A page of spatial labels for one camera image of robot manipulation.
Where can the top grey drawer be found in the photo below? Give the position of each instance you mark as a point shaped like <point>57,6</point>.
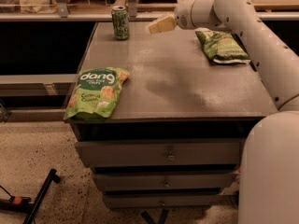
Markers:
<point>138,153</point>

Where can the grey drawer cabinet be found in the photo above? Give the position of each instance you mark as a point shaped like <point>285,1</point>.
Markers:
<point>173,92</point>

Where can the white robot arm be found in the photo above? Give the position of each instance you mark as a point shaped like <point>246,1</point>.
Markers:
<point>269,176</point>

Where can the bottom grey drawer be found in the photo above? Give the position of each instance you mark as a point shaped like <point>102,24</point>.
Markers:
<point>153,201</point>

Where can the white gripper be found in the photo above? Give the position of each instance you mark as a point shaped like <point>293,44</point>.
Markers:
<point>182,17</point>

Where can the green dang rice chip bag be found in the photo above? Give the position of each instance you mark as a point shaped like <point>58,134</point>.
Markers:
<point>96,94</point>

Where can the black stand leg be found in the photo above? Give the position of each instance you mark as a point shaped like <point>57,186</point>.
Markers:
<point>51,177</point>

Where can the green snack bag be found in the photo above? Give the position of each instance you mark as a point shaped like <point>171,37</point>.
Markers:
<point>221,47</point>

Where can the green soda can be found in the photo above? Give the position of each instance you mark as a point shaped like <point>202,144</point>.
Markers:
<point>120,22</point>

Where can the cardboard box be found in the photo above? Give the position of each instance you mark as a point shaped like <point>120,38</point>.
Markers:
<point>233,188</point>

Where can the grey drawer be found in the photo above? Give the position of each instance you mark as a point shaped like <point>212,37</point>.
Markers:
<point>138,153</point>
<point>163,181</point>
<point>153,201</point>

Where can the black tool with orange band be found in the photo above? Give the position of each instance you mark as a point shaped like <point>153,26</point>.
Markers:
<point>18,204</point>

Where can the middle grey drawer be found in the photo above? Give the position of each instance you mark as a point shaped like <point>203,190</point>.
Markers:
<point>163,181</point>

